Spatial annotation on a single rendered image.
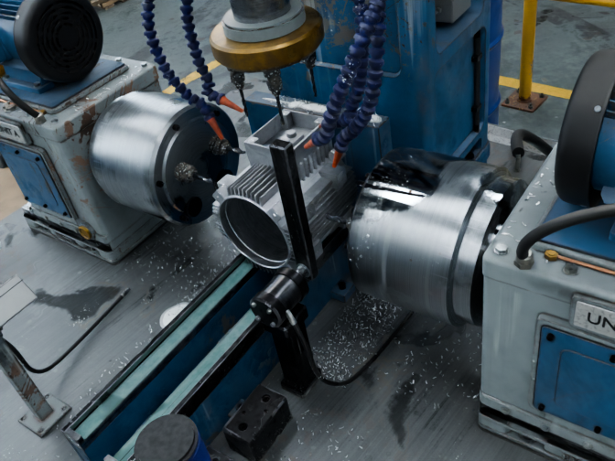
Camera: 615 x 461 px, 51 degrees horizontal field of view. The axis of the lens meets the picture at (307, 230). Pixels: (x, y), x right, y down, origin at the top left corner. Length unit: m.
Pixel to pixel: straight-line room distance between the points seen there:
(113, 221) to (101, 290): 0.15
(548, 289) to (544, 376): 0.15
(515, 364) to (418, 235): 0.22
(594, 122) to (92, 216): 1.05
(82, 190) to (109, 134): 0.17
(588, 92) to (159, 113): 0.78
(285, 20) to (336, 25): 0.24
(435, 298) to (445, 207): 0.13
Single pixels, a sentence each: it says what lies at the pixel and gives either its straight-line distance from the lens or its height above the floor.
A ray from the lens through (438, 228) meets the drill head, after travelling 0.90.
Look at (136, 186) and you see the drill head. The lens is 1.26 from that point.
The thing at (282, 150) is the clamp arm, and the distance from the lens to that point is 0.89.
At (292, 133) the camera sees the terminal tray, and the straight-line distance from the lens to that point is 1.14.
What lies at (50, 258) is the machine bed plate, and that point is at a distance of 1.64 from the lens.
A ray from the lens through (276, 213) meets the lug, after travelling 1.05.
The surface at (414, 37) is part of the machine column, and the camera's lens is 1.14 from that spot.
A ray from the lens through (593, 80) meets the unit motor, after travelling 0.76.
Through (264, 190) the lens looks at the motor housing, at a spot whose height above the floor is 1.10.
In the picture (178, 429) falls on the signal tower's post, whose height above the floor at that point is 1.22.
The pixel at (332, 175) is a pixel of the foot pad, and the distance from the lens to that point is 1.12.
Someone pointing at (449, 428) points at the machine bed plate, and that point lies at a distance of 1.09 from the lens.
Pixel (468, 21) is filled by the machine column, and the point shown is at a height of 1.20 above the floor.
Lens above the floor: 1.71
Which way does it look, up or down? 39 degrees down
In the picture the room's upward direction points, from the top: 12 degrees counter-clockwise
